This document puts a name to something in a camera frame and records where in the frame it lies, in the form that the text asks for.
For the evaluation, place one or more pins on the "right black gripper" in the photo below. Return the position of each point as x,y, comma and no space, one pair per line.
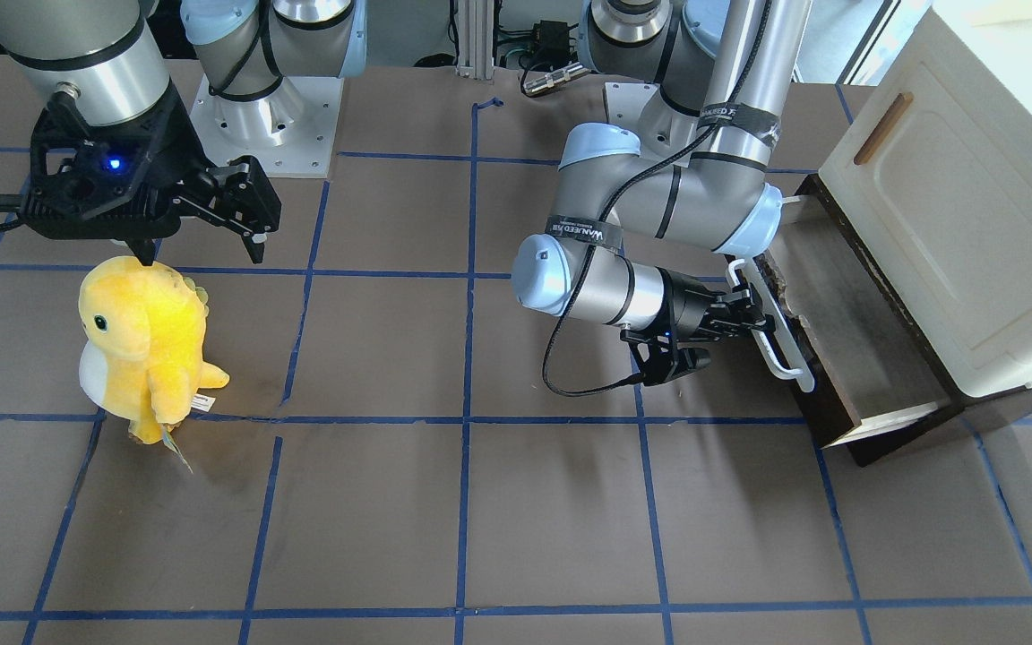
177,141

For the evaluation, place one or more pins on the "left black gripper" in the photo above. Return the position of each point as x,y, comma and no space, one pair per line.
684,309

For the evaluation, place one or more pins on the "white drawer handle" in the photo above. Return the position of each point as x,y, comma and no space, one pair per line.
778,347

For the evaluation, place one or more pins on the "dark wooden drawer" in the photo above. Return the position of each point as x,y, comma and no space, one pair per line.
877,383

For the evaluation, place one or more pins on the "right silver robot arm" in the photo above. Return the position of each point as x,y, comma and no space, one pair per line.
104,55

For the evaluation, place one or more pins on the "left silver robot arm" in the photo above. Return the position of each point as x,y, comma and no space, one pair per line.
655,227

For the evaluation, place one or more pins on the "yellow plush dinosaur toy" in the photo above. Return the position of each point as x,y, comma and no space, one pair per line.
143,362

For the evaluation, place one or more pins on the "white cabinet body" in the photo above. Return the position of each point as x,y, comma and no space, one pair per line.
935,175

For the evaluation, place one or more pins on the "silver metal connector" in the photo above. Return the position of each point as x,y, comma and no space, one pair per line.
549,81

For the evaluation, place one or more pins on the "black power adapter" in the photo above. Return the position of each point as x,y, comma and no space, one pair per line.
551,42

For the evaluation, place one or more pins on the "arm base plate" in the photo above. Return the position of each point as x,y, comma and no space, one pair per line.
641,108
291,132

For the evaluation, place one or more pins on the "aluminium frame post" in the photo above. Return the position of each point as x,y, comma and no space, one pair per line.
475,33

